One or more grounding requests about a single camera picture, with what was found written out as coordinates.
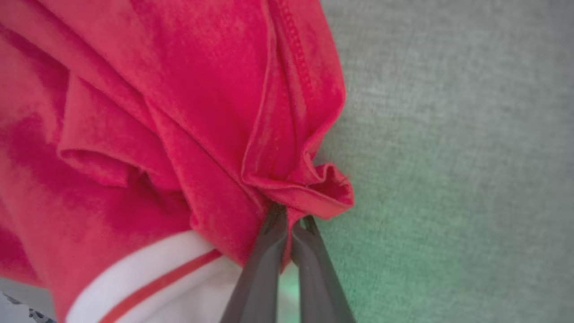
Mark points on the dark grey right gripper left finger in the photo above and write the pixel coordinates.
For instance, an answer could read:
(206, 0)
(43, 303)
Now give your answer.
(260, 287)

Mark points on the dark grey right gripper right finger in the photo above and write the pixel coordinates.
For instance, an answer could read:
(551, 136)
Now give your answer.
(318, 291)

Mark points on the red garment with white stripes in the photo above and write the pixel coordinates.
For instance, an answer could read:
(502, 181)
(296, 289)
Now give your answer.
(157, 112)

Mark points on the grey fabric sofa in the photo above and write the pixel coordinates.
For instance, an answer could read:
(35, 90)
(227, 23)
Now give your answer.
(448, 157)

